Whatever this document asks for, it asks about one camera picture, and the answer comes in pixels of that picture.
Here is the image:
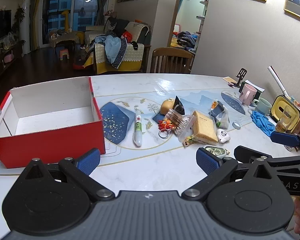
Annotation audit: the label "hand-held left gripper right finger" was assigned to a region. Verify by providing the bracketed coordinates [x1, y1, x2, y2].
[181, 147, 280, 202]

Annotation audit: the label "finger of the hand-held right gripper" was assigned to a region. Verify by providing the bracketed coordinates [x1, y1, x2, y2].
[234, 145, 300, 172]
[270, 131, 300, 154]

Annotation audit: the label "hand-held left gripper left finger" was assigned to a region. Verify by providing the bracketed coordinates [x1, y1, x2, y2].
[21, 148, 115, 202]

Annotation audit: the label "packaged sliced bread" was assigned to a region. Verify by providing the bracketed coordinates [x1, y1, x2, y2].
[191, 110, 219, 144]

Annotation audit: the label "red cardboard box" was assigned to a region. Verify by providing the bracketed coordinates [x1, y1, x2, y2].
[0, 77, 106, 169]

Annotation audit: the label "plastic bag with items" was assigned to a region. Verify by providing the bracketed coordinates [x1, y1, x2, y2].
[209, 100, 230, 129]

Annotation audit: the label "bag of cotton swabs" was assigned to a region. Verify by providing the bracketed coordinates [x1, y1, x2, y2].
[164, 110, 194, 143]

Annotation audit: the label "white tube with green label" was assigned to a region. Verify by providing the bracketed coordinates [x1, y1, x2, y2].
[132, 109, 144, 147]

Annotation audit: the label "small green tin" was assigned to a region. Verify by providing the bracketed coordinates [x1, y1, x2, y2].
[204, 146, 230, 159]

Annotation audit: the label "clear glass cup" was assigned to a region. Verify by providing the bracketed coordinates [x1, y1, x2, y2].
[275, 105, 299, 133]

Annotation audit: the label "blue rubber gloves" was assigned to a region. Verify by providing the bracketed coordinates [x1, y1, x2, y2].
[250, 110, 276, 137]

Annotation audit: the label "yellow tissue box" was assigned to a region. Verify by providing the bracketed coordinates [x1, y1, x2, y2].
[269, 94, 300, 130]

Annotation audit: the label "pale green mug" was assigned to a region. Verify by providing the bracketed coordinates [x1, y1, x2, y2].
[252, 97, 272, 116]

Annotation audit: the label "dark green box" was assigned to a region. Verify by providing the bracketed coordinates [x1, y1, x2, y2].
[240, 80, 265, 101]

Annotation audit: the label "pink mug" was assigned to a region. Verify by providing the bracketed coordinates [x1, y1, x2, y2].
[239, 84, 258, 106]

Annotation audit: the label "white rolled paper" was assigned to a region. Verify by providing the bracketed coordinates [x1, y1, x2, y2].
[267, 66, 289, 98]

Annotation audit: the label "black snack packet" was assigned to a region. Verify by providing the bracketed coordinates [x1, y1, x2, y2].
[174, 95, 186, 115]

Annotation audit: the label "yellow round bun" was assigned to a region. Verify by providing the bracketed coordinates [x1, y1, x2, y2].
[160, 99, 177, 115]

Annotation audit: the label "yellow card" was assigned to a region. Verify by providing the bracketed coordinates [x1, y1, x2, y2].
[222, 76, 240, 84]

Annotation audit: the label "black phone stand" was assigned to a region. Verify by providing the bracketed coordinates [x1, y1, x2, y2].
[232, 68, 248, 88]

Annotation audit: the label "wooden chair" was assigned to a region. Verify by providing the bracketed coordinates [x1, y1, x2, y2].
[150, 47, 194, 74]

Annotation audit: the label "sofa with yellow cover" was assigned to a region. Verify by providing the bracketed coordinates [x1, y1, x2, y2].
[85, 21, 152, 75]

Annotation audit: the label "blue clothing pile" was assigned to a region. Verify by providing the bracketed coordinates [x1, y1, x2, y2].
[95, 34, 127, 69]

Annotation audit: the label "small wooden table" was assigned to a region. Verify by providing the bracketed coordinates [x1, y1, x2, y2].
[50, 32, 81, 55]

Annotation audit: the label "dark television cabinet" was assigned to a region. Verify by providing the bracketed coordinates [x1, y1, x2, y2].
[0, 41, 24, 81]

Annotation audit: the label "yellow giraffe toy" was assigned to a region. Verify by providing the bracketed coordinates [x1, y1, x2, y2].
[61, 10, 71, 32]

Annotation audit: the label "white standing air conditioner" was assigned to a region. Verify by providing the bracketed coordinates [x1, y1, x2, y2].
[20, 0, 31, 55]

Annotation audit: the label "green houseplant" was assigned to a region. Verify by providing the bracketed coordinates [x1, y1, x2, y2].
[12, 6, 26, 43]

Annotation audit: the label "flat screen television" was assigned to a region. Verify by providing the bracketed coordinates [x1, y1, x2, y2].
[0, 9, 12, 43]

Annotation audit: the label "orange keychain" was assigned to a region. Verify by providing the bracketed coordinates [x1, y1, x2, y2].
[157, 119, 177, 139]

